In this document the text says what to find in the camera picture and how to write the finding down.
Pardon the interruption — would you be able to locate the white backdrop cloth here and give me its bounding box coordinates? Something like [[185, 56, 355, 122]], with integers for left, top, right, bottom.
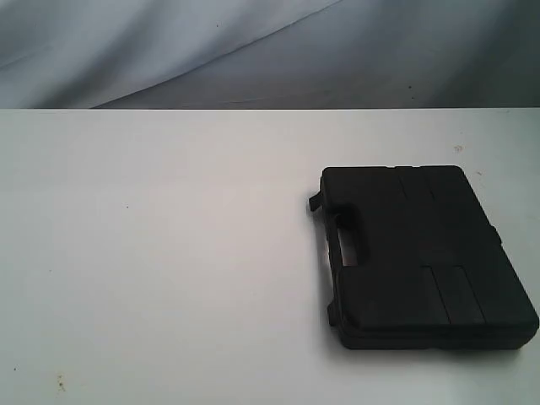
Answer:
[[1, 1, 539, 109]]

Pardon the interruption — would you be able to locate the black plastic carrying case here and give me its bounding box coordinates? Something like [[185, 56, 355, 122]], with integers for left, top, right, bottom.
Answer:
[[309, 165, 539, 350]]

